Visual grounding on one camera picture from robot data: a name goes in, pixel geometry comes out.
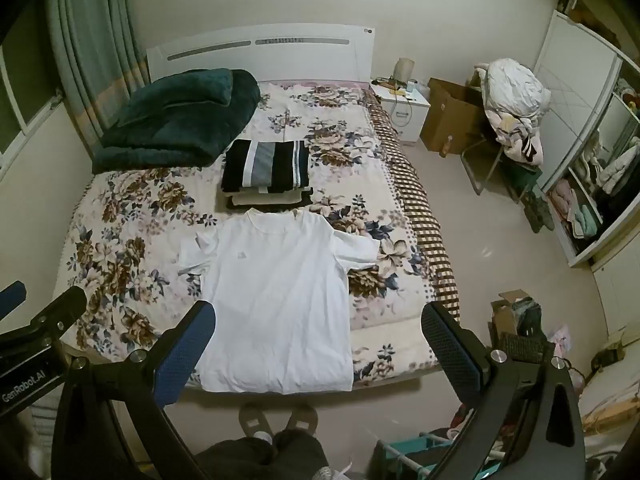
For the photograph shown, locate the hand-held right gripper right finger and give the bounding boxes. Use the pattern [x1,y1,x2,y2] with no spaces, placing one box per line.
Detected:
[421,301,587,480]

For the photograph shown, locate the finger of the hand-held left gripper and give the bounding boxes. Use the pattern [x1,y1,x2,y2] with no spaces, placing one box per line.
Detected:
[0,280,27,312]
[26,287,89,342]

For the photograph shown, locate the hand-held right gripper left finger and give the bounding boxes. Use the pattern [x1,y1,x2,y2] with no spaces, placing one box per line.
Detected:
[51,301,217,480]

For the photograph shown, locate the white t-shirt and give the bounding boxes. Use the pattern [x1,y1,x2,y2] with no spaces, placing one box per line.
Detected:
[177,207,383,395]

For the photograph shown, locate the stack of folded clothes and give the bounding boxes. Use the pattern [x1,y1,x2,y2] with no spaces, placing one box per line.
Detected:
[220,139,315,212]

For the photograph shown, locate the pile of clothes on chair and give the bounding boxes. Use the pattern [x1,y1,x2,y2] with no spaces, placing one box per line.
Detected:
[472,57,552,166]

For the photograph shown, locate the small open cardboard box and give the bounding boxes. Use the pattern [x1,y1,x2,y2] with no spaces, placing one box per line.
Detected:
[489,289,546,348]

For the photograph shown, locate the bed with floral sheet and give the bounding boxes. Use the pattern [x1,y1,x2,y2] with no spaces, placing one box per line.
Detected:
[52,80,462,396]

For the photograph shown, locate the beige slipper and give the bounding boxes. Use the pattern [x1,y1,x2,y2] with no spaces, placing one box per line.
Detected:
[284,405,319,435]
[238,402,274,445]

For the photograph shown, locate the teal rack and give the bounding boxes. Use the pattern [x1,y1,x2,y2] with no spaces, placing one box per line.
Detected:
[375,432,458,480]

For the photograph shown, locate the person's legs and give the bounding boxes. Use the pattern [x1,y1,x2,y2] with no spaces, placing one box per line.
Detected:
[192,429,332,480]

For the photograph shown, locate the metal folding chair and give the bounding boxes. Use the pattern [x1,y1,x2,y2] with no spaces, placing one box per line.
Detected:
[460,135,543,203]

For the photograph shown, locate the window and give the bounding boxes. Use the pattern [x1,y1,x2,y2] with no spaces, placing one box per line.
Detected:
[0,40,66,158]

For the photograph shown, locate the dark green blanket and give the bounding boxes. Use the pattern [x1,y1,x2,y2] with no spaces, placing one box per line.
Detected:
[91,67,262,173]

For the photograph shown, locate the large brown cardboard box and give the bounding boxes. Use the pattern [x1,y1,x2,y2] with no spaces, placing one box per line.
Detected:
[419,77,488,155]

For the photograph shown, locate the green curtain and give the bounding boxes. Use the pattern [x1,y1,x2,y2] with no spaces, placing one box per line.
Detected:
[44,0,151,147]

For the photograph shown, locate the white wardrobe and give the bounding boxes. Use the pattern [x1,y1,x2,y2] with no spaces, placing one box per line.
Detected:
[532,10,640,268]

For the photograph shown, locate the white nightstand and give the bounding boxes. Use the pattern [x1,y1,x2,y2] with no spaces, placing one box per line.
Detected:
[370,79,432,148]

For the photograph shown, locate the beige table lamp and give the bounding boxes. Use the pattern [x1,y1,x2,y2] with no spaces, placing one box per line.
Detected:
[394,57,416,85]

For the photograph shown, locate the white headboard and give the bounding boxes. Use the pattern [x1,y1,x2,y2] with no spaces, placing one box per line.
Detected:
[145,22,376,86]

